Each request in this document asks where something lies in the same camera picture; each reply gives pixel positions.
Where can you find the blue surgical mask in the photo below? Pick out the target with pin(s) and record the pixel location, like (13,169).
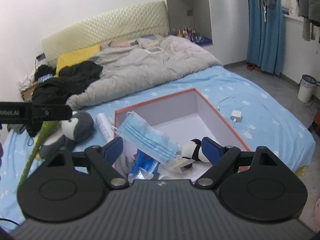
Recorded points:
(152,142)

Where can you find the pink cardboard box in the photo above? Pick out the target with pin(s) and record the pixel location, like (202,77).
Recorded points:
(184,116)

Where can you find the grey duvet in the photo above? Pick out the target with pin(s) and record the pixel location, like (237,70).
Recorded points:
(132,69)

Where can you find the white trash bin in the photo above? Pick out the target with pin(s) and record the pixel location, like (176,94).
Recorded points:
(306,87)

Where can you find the cream padded headboard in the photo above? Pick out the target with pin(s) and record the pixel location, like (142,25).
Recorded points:
(130,22)

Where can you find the small panda plush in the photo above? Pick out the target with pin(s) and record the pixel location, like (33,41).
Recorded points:
(191,152)

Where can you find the blue plastic snack bag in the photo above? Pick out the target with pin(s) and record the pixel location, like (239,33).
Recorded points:
(143,168)

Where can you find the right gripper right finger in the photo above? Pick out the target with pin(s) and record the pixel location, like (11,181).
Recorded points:
(222,160)

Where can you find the hanging grey sweater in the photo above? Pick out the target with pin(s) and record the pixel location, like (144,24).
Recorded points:
(309,10)

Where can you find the light blue bed sheet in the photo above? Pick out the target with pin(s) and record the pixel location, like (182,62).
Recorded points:
(264,122)

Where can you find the grey penguin plush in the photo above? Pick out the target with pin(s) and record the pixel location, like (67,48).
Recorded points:
(66,133)

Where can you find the blue curtain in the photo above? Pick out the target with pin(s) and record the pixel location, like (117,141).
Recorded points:
(266,42)

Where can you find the white spray bottle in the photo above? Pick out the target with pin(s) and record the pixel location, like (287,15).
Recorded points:
(105,126)

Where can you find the white wardrobe cabinet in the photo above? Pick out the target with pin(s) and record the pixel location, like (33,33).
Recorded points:
(224,22)

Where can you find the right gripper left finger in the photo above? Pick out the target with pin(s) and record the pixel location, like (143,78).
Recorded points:
(101,160)

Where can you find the cardboard box with clutter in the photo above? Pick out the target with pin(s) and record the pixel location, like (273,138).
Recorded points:
(29,83)

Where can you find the green plush stick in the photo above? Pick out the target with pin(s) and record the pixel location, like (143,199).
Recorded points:
(37,144)

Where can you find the yellow pillow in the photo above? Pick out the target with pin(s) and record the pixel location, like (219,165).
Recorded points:
(76,57)

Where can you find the white phone charger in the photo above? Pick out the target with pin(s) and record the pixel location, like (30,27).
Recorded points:
(235,116)

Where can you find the black clothing pile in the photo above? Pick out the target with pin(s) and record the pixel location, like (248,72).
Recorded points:
(72,80)

